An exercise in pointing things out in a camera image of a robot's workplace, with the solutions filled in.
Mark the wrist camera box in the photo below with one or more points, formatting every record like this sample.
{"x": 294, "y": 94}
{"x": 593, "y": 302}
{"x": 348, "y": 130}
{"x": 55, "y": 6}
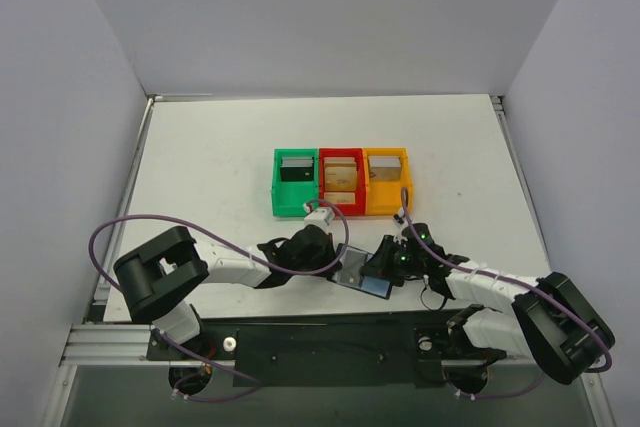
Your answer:
{"x": 400, "y": 223}
{"x": 320, "y": 217}

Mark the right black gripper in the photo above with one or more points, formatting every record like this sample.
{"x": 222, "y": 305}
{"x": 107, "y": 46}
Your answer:
{"x": 382, "y": 257}

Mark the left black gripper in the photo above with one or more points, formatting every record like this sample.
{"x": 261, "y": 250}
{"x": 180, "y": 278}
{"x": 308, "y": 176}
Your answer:
{"x": 329, "y": 254}

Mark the black card stack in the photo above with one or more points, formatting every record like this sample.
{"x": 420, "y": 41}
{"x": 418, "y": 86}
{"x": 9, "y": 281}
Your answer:
{"x": 297, "y": 168}

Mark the green plastic bin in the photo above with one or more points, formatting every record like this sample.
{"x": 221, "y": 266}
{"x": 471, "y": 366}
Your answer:
{"x": 289, "y": 199}

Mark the black leather card holder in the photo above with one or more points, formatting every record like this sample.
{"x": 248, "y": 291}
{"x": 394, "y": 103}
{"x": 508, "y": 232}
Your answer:
{"x": 350, "y": 276}

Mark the dark grey credit card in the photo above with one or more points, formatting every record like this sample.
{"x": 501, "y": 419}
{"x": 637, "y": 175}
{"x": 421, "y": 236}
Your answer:
{"x": 352, "y": 262}

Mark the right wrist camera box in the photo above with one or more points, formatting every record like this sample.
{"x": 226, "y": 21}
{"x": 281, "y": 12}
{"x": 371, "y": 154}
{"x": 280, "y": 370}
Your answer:
{"x": 400, "y": 223}

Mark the aluminium frame rail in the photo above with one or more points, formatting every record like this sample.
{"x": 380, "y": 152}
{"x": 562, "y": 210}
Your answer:
{"x": 106, "y": 345}

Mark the blue credit card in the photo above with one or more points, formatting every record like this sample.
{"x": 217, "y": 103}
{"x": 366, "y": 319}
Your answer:
{"x": 377, "y": 287}

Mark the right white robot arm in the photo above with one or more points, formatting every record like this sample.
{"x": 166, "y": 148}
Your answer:
{"x": 546, "y": 319}

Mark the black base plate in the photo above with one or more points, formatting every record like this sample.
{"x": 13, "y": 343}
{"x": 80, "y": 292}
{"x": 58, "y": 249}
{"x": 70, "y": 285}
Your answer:
{"x": 350, "y": 350}

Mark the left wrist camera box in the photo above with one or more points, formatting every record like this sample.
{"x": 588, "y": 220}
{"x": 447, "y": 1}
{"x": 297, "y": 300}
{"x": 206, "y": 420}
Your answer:
{"x": 320, "y": 217}

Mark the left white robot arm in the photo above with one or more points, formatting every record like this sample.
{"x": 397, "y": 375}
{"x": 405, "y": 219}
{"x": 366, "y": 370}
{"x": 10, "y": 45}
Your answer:
{"x": 156, "y": 277}

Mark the orange plastic bin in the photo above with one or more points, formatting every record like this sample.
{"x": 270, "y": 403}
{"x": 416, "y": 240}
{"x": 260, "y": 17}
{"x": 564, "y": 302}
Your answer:
{"x": 383, "y": 197}

